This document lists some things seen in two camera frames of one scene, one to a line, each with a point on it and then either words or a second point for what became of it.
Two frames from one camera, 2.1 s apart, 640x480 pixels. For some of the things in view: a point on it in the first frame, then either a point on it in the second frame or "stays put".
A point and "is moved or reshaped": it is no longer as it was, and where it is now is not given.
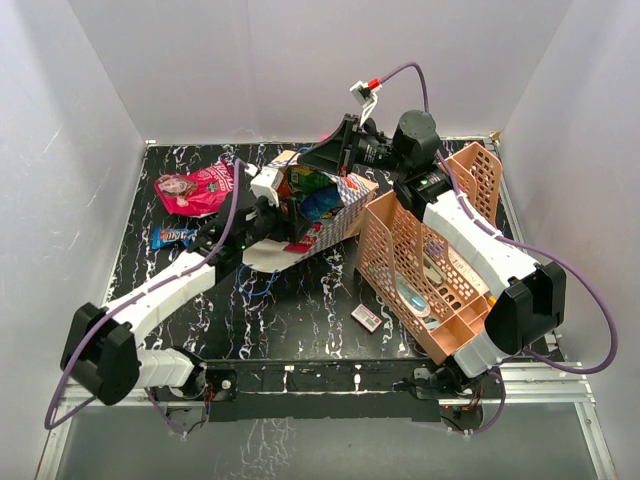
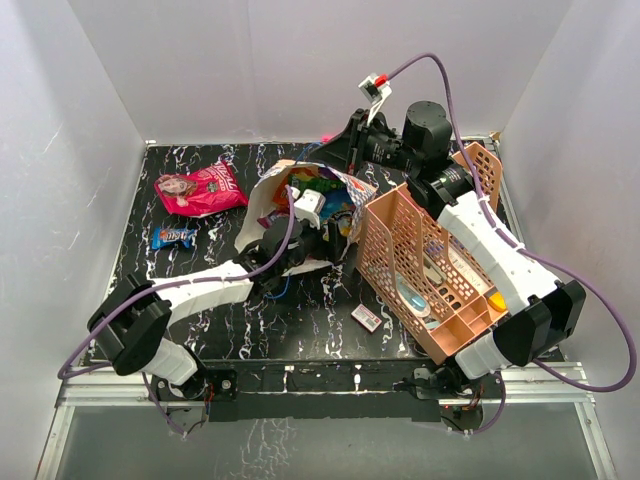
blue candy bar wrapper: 172,238 stays put
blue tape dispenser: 413,298 stays put
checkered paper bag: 335,230 is moved or reshaped
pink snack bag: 196,193 stays put
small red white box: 366,318 stays put
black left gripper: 290,225 -> 329,248
